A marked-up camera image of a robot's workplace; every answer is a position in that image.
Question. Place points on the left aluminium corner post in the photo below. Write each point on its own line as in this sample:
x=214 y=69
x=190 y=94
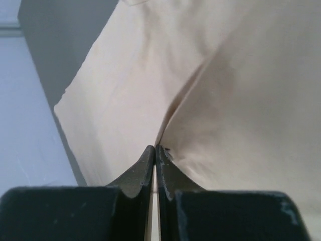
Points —
x=10 y=30

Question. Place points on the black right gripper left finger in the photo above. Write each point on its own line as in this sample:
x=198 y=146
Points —
x=118 y=211

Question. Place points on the beige t shirt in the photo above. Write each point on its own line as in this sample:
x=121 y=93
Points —
x=230 y=88

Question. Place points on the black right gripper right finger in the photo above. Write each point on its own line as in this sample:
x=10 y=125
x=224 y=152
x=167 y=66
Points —
x=189 y=212

